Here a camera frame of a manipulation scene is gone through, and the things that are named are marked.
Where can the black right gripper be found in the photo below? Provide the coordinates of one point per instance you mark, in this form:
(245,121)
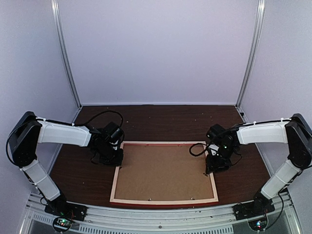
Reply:
(211,164)

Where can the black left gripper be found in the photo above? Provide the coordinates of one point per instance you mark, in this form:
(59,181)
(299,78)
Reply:
(117,162)

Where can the brown backing board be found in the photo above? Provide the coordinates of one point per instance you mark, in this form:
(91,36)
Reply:
(163,173)

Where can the red wooden picture frame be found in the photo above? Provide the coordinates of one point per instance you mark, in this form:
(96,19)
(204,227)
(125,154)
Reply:
(161,201)

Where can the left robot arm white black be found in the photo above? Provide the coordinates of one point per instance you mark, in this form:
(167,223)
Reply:
(31,132)

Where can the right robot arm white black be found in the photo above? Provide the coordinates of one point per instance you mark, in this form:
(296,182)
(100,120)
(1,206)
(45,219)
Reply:
(285,144)

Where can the right round led board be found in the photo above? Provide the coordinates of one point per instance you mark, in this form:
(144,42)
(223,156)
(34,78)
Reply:
(258,224)

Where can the round led board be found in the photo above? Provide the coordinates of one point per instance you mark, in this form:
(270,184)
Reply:
(61,224)
(258,224)

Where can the left round led board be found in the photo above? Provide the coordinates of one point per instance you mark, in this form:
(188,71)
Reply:
(61,224)

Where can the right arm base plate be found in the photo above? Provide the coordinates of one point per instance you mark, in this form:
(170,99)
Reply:
(251,209)

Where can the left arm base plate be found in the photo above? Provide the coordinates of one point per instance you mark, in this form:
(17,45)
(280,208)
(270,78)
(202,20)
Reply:
(67,210)

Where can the aluminium front rail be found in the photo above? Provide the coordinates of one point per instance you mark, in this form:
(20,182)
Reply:
(208,220)

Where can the left aluminium corner post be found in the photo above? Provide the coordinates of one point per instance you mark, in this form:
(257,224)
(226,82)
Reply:
(64,54)

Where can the aluminium corner post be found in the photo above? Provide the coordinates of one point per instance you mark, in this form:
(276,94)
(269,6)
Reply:
(260,14)
(64,54)

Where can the right aluminium corner post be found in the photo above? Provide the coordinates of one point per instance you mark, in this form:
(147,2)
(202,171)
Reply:
(260,14)

